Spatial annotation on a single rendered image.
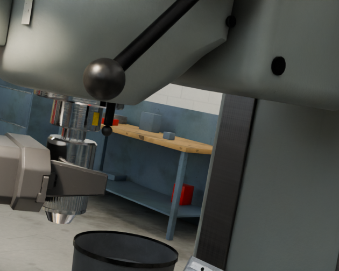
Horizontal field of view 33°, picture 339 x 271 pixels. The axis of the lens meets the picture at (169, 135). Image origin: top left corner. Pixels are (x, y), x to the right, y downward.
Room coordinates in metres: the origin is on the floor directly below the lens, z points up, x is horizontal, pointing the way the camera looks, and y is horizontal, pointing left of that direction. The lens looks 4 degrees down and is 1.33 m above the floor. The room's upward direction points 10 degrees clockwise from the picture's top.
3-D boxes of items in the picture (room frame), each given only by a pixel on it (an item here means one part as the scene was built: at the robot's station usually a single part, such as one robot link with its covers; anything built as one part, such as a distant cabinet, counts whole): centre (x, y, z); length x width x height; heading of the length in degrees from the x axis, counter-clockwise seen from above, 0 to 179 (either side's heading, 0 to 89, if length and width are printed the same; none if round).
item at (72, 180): (0.51, 0.08, 1.23); 0.06 x 0.02 x 0.03; 116
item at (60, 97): (0.54, 0.09, 1.31); 0.09 x 0.09 x 0.01
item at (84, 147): (0.54, 0.09, 1.26); 0.05 x 0.05 x 0.01
